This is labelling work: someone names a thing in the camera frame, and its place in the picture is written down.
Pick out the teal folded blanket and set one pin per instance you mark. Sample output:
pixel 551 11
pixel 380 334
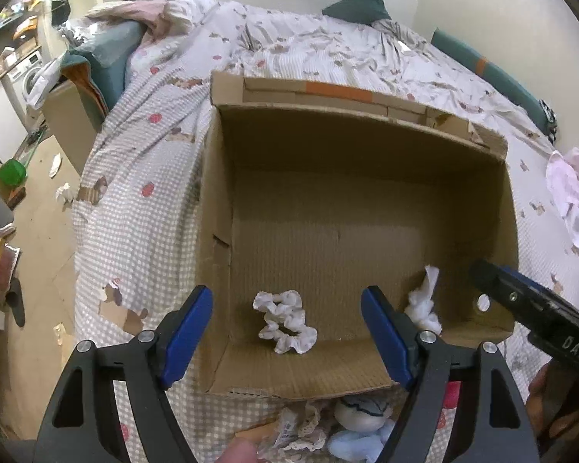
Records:
pixel 96 59

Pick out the crumpled white paper on floor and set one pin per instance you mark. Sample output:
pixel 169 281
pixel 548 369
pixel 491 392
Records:
pixel 66 194

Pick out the checkered bed quilt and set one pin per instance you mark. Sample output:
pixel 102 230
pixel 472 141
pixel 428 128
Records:
pixel 136 215

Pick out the white scrunchie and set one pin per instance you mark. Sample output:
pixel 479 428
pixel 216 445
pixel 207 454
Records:
pixel 285 320

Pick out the light blue plush toy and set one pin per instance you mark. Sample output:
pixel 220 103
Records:
pixel 365 426

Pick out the pink rubber duck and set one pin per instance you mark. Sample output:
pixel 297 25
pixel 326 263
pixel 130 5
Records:
pixel 451 396

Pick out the white fluffy cotton piece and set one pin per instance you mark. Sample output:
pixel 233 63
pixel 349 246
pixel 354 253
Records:
pixel 420 307

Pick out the pink white clothing pile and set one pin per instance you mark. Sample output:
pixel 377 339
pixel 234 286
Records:
pixel 562 180

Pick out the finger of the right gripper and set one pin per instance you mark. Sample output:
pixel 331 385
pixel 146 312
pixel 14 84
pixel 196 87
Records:
pixel 525 299

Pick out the large cardboard box beside bed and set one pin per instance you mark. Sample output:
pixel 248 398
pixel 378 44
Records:
pixel 69 122

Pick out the pink white bedding pile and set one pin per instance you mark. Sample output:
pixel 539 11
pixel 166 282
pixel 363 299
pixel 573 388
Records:
pixel 162 18

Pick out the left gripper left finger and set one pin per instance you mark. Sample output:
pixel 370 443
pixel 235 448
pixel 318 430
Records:
pixel 81 423

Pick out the beige lace scrunchie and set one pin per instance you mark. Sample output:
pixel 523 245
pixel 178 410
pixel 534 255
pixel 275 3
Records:
pixel 303 427

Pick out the dark green pillow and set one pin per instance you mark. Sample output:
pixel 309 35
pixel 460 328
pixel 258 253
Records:
pixel 357 11

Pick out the brown cardboard box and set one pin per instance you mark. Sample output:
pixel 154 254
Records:
pixel 327 190

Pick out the white washing machine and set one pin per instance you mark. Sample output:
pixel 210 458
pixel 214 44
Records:
pixel 17 82

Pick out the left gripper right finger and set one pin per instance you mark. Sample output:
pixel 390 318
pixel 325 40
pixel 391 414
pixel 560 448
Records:
pixel 491 423

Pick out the teal bolster with orange band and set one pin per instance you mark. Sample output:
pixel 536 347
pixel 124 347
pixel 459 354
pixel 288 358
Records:
pixel 537 109

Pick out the person's right hand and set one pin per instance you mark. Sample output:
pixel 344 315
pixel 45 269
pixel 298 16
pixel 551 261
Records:
pixel 547 393

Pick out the black slipper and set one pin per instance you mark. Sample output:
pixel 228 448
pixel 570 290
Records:
pixel 14 300

